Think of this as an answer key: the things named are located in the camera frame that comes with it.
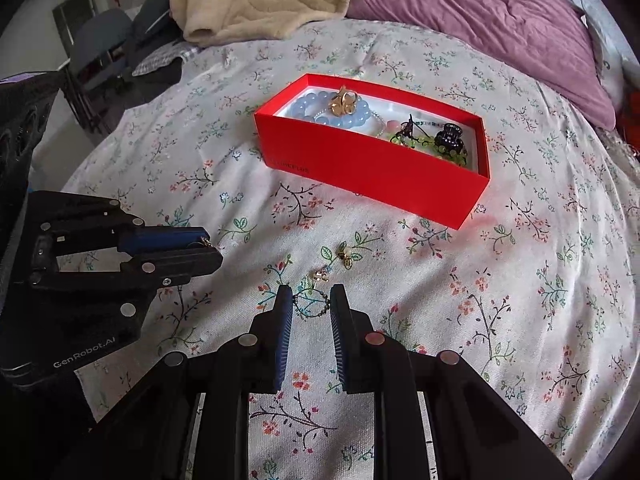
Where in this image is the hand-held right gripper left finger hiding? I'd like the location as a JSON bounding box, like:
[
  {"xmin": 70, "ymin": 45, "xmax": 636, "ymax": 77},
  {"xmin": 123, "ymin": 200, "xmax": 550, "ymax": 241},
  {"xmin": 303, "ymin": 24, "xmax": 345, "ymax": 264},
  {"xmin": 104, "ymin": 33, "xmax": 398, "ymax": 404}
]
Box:
[{"xmin": 87, "ymin": 284, "xmax": 296, "ymax": 480}]

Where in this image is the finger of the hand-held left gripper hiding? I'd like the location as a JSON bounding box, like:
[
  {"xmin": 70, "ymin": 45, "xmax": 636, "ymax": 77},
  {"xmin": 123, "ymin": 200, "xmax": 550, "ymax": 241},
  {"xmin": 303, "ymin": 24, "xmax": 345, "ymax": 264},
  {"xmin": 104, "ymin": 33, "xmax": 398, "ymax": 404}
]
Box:
[
  {"xmin": 31, "ymin": 191, "xmax": 212, "ymax": 262},
  {"xmin": 29, "ymin": 246, "xmax": 225, "ymax": 332}
]

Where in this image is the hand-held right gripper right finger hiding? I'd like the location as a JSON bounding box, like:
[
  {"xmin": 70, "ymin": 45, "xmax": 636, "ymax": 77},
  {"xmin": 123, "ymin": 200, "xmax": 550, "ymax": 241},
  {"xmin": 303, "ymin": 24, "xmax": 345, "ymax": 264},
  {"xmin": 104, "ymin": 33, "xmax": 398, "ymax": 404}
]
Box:
[{"xmin": 329, "ymin": 284, "xmax": 573, "ymax": 480}]

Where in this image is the small dark beaded ring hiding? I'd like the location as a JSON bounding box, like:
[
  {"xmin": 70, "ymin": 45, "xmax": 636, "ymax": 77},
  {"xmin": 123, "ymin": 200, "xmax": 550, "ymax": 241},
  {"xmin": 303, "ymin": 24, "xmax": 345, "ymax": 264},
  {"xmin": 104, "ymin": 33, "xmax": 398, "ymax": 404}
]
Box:
[{"xmin": 292, "ymin": 290, "xmax": 332, "ymax": 319}]

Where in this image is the red cardboard box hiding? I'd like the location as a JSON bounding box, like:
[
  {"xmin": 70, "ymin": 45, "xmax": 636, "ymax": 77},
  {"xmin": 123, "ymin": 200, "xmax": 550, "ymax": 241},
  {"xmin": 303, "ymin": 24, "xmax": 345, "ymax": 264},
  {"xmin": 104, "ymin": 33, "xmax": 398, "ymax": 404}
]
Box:
[{"xmin": 253, "ymin": 73, "xmax": 492, "ymax": 231}]

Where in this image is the blue bead bracelet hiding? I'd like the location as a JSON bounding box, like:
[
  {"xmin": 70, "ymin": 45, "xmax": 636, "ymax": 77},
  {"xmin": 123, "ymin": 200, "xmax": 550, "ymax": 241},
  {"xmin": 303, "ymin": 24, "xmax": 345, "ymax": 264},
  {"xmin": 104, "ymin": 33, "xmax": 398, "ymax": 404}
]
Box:
[{"xmin": 290, "ymin": 91, "xmax": 374, "ymax": 131}]

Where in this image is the green bead bracelet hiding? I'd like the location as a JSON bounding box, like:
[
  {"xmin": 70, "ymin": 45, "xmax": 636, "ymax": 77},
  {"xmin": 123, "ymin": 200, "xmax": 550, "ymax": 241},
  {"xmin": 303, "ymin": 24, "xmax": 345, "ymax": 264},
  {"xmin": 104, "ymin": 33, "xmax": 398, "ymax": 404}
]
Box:
[{"xmin": 390, "ymin": 130, "xmax": 469, "ymax": 166}]

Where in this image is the clear bead bracelet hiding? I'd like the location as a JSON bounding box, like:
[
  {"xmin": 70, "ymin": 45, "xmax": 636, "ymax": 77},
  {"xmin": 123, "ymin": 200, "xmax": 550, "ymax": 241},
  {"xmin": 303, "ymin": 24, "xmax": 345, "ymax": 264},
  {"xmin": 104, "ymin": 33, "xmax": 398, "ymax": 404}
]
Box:
[{"xmin": 367, "ymin": 110, "xmax": 391, "ymax": 137}]

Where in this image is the black cord tassel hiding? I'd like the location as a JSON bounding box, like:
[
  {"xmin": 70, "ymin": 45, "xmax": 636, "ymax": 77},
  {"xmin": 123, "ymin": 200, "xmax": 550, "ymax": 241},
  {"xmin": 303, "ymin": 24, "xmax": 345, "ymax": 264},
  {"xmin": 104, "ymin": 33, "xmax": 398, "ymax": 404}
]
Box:
[{"xmin": 390, "ymin": 113, "xmax": 425, "ymax": 144}]

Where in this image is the gold ring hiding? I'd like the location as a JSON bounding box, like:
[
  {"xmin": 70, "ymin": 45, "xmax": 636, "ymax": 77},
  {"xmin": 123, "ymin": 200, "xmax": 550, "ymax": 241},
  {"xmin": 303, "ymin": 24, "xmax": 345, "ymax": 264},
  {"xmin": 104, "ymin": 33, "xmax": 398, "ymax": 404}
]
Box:
[{"xmin": 328, "ymin": 85, "xmax": 359, "ymax": 115}]

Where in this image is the thin bracelet with pink bead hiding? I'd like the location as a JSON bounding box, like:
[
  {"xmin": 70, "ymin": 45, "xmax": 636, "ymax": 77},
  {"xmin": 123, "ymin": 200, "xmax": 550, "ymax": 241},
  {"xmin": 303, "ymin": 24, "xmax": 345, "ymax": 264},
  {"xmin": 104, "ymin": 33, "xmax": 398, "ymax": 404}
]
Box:
[{"xmin": 385, "ymin": 117, "xmax": 444, "ymax": 131}]

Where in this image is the black hair claw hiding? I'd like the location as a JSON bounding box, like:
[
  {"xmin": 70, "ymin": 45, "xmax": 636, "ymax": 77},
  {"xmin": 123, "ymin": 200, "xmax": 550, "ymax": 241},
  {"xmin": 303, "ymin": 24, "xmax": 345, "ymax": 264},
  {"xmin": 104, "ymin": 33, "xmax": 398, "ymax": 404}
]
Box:
[{"xmin": 432, "ymin": 122, "xmax": 469, "ymax": 156}]

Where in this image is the grey plaid cloth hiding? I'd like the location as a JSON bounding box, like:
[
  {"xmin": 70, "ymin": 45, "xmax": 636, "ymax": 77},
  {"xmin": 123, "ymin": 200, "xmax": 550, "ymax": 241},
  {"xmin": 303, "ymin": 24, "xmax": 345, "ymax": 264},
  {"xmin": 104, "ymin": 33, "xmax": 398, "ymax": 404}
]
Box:
[{"xmin": 131, "ymin": 42, "xmax": 204, "ymax": 77}]

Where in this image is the floral bed sheet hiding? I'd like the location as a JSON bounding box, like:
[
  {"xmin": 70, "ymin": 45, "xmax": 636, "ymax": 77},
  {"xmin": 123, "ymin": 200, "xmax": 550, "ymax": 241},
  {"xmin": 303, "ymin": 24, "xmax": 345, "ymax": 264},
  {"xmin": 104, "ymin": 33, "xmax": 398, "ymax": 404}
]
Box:
[{"xmin": 60, "ymin": 16, "xmax": 640, "ymax": 480}]

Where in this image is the grey chair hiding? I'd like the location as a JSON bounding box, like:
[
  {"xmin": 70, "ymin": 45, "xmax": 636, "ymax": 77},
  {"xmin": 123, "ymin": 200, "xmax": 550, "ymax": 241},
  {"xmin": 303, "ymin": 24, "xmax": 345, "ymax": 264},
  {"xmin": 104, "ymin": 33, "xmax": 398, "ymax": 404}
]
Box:
[{"xmin": 64, "ymin": 7, "xmax": 135, "ymax": 136}]

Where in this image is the beige fleece blanket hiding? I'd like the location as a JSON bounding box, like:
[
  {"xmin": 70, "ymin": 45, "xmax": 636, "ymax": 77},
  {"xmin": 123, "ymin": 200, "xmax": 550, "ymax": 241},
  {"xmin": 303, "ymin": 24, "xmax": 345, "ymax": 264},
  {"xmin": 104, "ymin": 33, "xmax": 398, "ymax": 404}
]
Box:
[{"xmin": 170, "ymin": 0, "xmax": 417, "ymax": 49}]

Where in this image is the red cushion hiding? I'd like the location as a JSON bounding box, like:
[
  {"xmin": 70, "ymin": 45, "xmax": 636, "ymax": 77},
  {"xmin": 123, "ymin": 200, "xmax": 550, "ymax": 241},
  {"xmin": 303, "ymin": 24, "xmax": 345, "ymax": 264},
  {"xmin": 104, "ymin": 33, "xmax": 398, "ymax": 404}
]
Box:
[{"xmin": 617, "ymin": 100, "xmax": 640, "ymax": 157}]

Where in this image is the white pillow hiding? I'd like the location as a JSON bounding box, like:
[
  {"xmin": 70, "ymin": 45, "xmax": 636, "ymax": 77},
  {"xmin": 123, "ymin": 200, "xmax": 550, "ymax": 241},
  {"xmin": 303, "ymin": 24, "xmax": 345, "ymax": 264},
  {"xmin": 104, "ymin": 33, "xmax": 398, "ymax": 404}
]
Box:
[{"xmin": 580, "ymin": 0, "xmax": 640, "ymax": 113}]

